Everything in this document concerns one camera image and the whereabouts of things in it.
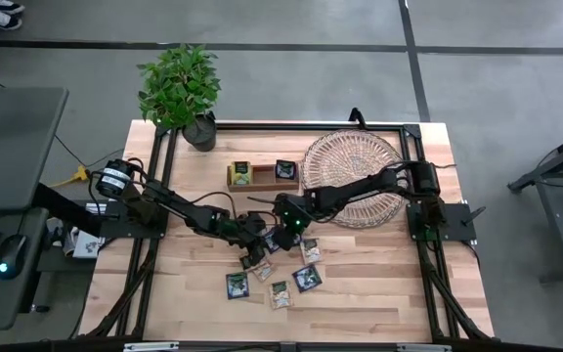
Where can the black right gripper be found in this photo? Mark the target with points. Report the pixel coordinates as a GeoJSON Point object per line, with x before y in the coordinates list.
{"type": "Point", "coordinates": [291, 215]}

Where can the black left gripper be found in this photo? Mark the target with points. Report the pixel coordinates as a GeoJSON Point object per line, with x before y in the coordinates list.
{"type": "Point", "coordinates": [249, 229]}

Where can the yellow lemon tea bag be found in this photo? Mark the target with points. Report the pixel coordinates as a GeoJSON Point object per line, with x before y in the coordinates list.
{"type": "Point", "coordinates": [241, 172]}

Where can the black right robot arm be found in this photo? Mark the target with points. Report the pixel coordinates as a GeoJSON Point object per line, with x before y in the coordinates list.
{"type": "Point", "coordinates": [359, 188]}

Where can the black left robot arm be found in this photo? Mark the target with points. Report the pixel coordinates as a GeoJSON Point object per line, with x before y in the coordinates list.
{"type": "Point", "coordinates": [174, 205]}

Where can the wooden tea organizer box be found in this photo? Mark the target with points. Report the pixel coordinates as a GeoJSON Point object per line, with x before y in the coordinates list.
{"type": "Point", "coordinates": [263, 176]}

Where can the grey foil packet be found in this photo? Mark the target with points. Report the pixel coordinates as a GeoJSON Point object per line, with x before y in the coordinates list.
{"type": "Point", "coordinates": [271, 244]}

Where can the round woven wicker placemat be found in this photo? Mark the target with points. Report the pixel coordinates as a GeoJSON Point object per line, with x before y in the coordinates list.
{"type": "Point", "coordinates": [345, 151]}

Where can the black plant pot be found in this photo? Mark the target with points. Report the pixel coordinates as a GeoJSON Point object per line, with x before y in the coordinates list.
{"type": "Point", "coordinates": [202, 137]}

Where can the black clamp lever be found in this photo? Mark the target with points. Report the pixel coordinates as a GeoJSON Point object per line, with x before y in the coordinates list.
{"type": "Point", "coordinates": [472, 216]}

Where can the green potted plant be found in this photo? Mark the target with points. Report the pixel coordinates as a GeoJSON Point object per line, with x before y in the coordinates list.
{"type": "Point", "coordinates": [179, 83]}

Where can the yellow power plug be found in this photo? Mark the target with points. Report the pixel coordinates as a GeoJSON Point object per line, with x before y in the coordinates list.
{"type": "Point", "coordinates": [80, 173]}

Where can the black computer mouse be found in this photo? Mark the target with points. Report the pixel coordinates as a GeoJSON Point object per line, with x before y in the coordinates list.
{"type": "Point", "coordinates": [10, 256]}

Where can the grey office desk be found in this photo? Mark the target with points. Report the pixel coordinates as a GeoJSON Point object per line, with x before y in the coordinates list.
{"type": "Point", "coordinates": [12, 146]}

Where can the person's white shoe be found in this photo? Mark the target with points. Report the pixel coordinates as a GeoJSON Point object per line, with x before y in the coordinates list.
{"type": "Point", "coordinates": [5, 6]}
{"type": "Point", "coordinates": [0, 20]}

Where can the black aluminium table frame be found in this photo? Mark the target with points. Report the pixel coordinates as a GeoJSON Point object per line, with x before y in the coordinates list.
{"type": "Point", "coordinates": [311, 126]}

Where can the black frame clamp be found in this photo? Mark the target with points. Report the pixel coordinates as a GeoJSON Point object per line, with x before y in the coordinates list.
{"type": "Point", "coordinates": [357, 116]}

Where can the silver frame bracket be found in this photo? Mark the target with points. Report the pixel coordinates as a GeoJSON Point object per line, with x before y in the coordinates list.
{"type": "Point", "coordinates": [423, 348]}
{"type": "Point", "coordinates": [149, 346]}

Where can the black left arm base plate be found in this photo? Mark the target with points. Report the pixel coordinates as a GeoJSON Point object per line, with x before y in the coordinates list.
{"type": "Point", "coordinates": [115, 225]}

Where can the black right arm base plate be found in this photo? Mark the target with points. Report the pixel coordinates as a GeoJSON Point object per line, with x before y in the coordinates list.
{"type": "Point", "coordinates": [457, 222]}

